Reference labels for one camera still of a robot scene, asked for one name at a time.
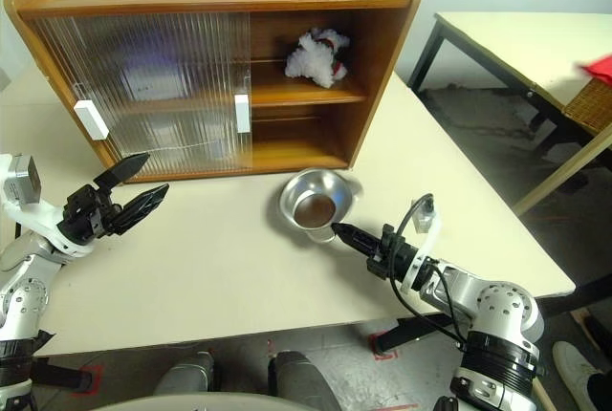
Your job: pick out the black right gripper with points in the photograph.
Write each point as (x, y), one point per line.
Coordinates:
(394, 253)

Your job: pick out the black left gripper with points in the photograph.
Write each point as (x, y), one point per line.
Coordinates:
(86, 215)

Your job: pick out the ribbed glass sliding door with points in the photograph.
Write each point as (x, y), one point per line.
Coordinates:
(52, 57)
(215, 48)

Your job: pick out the white plush Santa toy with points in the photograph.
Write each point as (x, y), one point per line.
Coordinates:
(311, 62)

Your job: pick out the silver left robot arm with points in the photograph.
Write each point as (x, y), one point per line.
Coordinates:
(24, 296)

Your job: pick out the black table leg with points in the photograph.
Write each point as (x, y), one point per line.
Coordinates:
(62, 373)
(416, 330)

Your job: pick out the grey rounded shape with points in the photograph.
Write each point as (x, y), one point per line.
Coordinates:
(184, 373)
(301, 377)

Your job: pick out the silver robot chest dome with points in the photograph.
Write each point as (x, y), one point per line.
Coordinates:
(191, 404)

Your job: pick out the white sneaker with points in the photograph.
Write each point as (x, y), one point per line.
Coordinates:
(574, 368)

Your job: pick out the wicker basket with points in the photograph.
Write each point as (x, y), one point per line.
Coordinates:
(590, 105)

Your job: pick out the red cloth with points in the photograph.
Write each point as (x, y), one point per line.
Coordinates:
(600, 69)

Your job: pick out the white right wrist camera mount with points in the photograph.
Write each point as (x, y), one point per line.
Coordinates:
(412, 267)

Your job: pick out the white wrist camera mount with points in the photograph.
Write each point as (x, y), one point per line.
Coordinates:
(412, 267)
(28, 215)

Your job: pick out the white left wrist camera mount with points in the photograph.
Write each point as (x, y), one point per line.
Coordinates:
(28, 215)

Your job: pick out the beige table with black frame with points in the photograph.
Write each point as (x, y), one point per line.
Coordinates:
(502, 33)

